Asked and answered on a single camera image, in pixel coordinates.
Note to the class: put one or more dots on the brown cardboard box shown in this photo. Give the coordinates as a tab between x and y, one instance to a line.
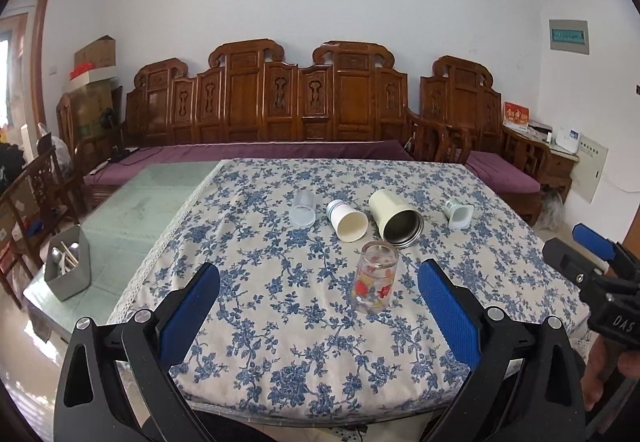
95	52

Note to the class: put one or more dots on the red gift box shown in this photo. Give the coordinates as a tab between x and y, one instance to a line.
516	114

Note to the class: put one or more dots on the dark wooden chair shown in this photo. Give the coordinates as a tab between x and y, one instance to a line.
35	202

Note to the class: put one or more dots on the square purple seat cushion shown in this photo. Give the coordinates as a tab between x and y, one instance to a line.
505	171

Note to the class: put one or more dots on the frosted clear plastic cup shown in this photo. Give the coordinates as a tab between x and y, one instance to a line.
303	209

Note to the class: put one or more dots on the metal cutlery bundle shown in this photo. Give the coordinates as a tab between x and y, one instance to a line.
65	254

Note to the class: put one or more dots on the clear plastic bag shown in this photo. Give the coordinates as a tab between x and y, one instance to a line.
551	211

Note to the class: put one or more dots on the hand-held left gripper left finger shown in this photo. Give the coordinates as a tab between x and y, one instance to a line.
192	307

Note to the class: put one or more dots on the carved wooden armchair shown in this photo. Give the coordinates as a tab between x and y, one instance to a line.
465	96

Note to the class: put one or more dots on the beige wall distribution box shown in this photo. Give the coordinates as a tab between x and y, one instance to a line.
590	166

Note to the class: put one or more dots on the striped white paper cup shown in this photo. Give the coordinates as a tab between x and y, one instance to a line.
346	221

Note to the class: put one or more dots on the long purple seat cushion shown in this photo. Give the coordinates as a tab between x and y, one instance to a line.
240	152

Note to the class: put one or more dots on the white router device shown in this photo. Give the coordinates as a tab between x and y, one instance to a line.
567	139

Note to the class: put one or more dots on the grey cutlery holder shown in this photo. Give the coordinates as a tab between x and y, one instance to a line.
67	279

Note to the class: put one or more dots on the blue floral tablecloth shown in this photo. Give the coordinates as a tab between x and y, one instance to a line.
280	322

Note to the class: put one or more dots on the person's right hand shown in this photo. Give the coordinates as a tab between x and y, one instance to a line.
597	372

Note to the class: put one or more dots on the wooden side table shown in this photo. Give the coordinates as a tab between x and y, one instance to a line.
552	164

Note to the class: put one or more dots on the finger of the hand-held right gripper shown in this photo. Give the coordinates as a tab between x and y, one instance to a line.
567	256
594	241

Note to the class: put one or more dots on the grey wall panel box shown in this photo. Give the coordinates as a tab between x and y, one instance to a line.
569	35

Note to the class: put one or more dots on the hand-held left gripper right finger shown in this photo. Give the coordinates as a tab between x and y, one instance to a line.
450	314

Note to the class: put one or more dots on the floral print glass cup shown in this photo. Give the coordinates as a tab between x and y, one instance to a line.
375	282

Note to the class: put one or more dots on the carved wooden sofa bench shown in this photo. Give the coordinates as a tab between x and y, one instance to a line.
280	96

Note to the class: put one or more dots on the cream steel tumbler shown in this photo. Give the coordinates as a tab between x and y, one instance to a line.
395	220

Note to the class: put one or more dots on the small pale green cup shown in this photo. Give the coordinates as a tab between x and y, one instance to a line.
459	213

